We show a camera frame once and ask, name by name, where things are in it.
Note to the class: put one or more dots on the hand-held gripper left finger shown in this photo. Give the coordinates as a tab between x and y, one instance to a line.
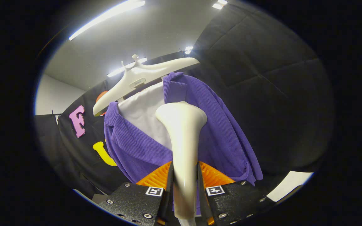
168	191

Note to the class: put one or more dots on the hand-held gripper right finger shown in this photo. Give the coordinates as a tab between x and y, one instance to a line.
201	194

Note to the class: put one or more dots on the white garment steamer head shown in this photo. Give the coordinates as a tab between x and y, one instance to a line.
184	141

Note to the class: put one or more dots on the white clothes hanger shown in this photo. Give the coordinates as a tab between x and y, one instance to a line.
137	78

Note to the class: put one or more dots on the black backdrop cloth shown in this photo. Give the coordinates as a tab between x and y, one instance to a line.
52	144
90	169
278	94

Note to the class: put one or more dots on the white padded ironing form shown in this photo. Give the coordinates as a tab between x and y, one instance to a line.
143	113

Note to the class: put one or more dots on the small ceiling light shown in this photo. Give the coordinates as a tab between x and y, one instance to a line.
189	49

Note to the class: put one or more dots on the large ceiling light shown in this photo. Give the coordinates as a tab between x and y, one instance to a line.
105	17

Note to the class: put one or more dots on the double ceiling light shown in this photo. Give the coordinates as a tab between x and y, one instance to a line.
219	4

